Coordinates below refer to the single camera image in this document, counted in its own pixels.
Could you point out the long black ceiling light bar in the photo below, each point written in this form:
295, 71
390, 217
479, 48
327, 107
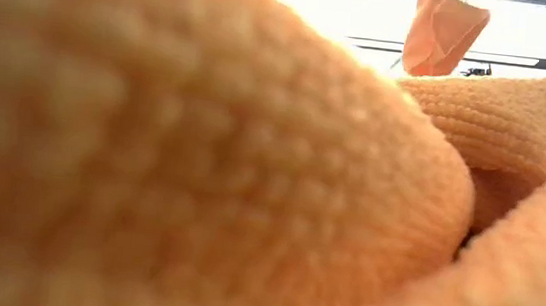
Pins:
543, 63

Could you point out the orange microfiber towel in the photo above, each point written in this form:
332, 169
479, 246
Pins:
440, 38
201, 166

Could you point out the small black ceiling fixture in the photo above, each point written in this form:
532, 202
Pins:
477, 71

